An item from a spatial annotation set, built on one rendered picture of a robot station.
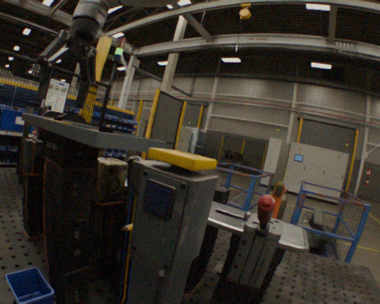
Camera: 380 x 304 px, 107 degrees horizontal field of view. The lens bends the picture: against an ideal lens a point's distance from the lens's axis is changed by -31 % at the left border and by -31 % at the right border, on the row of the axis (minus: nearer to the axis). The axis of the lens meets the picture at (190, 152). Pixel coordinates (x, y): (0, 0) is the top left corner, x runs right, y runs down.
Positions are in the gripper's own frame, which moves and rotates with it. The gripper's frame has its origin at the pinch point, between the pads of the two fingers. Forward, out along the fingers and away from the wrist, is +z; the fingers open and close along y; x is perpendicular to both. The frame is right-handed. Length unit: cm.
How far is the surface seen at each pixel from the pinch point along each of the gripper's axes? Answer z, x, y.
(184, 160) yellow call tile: 6.0, -35.5, -16.1
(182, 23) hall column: -513, 248, 742
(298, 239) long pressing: 22, -62, 10
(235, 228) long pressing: 21, -46, 9
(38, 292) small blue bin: 51, -2, -9
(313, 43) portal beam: -215, -163, 283
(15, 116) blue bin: 9, 87, 38
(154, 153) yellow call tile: 6.0, -31.9, -14.9
